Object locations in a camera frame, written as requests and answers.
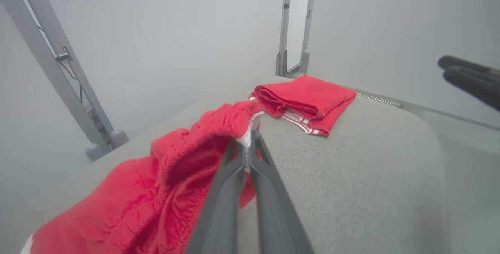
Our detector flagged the thin black post cable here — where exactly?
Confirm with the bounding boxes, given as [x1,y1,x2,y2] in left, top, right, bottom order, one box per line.
[59,57,98,123]

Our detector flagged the grey wall base rail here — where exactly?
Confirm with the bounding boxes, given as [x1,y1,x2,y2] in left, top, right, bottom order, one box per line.
[400,102,500,132]

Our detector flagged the grey partition post with cables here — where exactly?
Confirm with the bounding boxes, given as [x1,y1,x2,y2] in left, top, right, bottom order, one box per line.
[0,0,129,161]

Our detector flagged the grey cylindrical post foot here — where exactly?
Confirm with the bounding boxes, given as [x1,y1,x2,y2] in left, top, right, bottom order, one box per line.
[109,130,129,148]
[85,143,110,161]

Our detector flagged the red shorts with white stripe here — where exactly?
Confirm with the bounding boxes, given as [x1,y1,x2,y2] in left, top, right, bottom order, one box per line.
[20,101,270,254]

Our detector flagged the red white basketball jersey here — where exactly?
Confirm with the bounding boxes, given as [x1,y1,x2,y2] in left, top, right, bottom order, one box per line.
[249,75,357,136]

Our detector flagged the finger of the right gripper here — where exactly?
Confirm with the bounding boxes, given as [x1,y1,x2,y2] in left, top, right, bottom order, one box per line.
[437,55,500,75]
[443,68,500,112]

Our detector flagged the grey partition post narrow gap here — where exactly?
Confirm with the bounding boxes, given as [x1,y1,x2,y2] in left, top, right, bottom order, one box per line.
[276,0,318,79]

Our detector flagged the silver coiled strip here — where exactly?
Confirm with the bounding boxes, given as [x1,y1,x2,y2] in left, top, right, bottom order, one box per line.
[355,91,404,108]

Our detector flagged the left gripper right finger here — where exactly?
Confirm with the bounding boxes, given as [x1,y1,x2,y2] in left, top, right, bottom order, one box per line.
[249,129,315,254]

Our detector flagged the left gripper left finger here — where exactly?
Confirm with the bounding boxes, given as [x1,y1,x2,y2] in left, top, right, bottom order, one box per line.
[186,139,247,254]

